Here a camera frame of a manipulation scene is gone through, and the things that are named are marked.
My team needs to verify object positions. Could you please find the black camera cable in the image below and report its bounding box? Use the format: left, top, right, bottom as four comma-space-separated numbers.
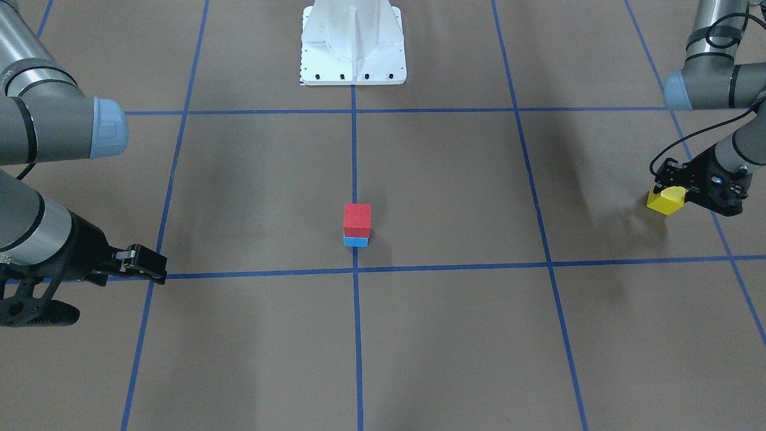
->
649, 12, 766, 178

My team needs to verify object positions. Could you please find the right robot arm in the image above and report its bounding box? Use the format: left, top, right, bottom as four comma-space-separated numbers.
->
2, 1, 167, 286

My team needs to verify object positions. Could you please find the white pedestal column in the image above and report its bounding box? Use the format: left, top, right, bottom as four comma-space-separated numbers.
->
299, 1, 408, 86

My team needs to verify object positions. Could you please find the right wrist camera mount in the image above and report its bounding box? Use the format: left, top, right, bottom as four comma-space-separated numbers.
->
1, 278, 80, 328

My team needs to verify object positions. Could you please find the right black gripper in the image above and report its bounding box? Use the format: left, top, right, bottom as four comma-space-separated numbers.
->
47, 212, 168, 286

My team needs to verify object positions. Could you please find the blue block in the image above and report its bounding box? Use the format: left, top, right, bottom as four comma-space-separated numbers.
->
343, 236, 370, 248

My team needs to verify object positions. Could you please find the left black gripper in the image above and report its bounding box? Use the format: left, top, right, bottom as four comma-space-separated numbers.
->
653, 147, 750, 217

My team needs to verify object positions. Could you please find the red block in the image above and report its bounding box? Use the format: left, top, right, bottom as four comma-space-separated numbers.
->
342, 204, 372, 238

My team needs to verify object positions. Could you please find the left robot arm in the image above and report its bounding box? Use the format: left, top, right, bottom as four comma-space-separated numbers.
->
649, 1, 765, 217

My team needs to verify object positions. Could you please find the yellow block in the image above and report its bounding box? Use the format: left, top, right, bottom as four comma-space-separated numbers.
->
646, 186, 687, 216

